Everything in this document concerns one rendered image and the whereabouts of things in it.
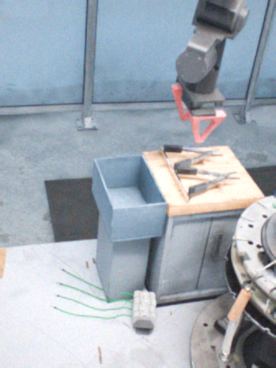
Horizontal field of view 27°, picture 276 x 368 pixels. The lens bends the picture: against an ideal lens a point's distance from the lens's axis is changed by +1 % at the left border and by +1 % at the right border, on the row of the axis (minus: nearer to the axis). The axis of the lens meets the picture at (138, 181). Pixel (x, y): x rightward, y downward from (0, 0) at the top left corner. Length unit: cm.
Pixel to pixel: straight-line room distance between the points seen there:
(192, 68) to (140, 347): 57
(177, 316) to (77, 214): 149
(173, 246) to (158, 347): 21
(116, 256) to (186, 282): 18
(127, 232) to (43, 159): 199
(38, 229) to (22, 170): 47
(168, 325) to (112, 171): 35
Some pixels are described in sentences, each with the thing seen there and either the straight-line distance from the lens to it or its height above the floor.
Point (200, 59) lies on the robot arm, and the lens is 99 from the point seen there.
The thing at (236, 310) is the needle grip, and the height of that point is 103.
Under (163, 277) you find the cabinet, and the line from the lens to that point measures 123.
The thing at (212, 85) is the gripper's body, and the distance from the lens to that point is 110.
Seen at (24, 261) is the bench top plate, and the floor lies 78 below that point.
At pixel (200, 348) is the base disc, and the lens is 121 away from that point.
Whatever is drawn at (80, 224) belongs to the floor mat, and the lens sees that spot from 264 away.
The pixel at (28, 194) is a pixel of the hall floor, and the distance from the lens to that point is 283.
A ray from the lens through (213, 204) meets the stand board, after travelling 112.
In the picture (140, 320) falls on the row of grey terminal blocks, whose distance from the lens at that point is 122.
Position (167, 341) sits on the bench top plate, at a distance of 123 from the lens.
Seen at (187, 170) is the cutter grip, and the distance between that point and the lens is 115.
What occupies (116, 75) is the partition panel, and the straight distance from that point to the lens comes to 327.
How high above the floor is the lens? 173
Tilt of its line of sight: 36 degrees down
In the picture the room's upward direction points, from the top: 7 degrees clockwise
